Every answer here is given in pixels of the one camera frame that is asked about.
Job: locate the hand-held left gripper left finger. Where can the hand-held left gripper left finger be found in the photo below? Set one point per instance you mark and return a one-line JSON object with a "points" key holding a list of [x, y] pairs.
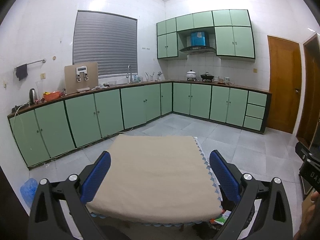
{"points": [[96, 177]]}

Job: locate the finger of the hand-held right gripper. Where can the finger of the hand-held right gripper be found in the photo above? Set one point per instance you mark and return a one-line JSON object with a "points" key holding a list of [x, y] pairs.
{"points": [[303, 150]]}

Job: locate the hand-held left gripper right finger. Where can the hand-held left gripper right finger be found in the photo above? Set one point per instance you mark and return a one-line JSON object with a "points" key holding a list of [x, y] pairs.
{"points": [[225, 177]]}

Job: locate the black trash bin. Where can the black trash bin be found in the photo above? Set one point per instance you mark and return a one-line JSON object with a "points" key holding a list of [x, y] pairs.
{"points": [[207, 230]]}

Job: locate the person's right hand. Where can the person's right hand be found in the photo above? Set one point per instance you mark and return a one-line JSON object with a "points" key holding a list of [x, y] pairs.
{"points": [[313, 197]]}

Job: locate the green white plastic bag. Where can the green white plastic bag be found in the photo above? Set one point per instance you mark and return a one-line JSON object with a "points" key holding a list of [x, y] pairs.
{"points": [[223, 218]]}

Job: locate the brown wooden door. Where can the brown wooden door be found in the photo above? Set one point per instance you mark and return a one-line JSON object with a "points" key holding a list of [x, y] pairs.
{"points": [[311, 92], [282, 85]]}

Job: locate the beige tablecloth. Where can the beige tablecloth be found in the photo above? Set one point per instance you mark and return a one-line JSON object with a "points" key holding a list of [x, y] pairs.
{"points": [[155, 170]]}

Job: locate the long green base cabinet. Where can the long green base cabinet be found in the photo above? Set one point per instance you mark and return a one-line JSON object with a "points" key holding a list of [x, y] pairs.
{"points": [[80, 120]]}

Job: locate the blue plastic bag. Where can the blue plastic bag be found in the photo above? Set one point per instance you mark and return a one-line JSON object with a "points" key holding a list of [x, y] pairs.
{"points": [[28, 192]]}

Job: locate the green base cabinet with drawers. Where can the green base cabinet with drawers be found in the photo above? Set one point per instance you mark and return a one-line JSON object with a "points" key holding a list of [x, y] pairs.
{"points": [[200, 100]]}

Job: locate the orange basket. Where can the orange basket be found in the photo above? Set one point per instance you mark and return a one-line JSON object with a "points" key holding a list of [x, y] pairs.
{"points": [[51, 96]]}

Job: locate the glass jar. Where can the glass jar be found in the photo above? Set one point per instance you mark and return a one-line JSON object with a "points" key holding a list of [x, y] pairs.
{"points": [[227, 80], [217, 79]]}

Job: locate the cardboard box with dispenser print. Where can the cardboard box with dispenser print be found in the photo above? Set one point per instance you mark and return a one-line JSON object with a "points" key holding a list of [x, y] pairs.
{"points": [[70, 80]]}

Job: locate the black wok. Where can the black wok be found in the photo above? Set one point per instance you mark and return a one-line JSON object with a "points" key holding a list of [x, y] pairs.
{"points": [[206, 76]]}

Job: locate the electric kettle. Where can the electric kettle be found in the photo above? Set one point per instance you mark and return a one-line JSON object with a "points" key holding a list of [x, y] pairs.
{"points": [[33, 96]]}

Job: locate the white cooking pot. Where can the white cooking pot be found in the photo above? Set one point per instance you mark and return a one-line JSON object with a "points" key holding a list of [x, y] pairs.
{"points": [[191, 75]]}

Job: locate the white utensil holder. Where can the white utensil holder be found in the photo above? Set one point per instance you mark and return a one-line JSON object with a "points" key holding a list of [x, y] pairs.
{"points": [[151, 78]]}

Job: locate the metal faucet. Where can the metal faucet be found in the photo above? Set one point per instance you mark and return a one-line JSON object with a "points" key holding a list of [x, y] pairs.
{"points": [[129, 68]]}

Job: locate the dark towel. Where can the dark towel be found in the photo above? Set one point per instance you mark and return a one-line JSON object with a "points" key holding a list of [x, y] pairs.
{"points": [[21, 72]]}

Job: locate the metal towel bar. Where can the metal towel bar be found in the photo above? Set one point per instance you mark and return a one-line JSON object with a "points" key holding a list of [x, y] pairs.
{"points": [[35, 62]]}

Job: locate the grey window blind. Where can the grey window blind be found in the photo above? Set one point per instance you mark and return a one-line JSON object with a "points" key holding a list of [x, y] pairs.
{"points": [[105, 42]]}

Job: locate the range hood with blue film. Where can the range hood with blue film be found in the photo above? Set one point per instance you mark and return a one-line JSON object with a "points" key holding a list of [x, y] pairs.
{"points": [[198, 38]]}

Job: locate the green wall cabinet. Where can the green wall cabinet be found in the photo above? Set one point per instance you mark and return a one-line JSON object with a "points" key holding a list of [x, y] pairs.
{"points": [[232, 42]]}

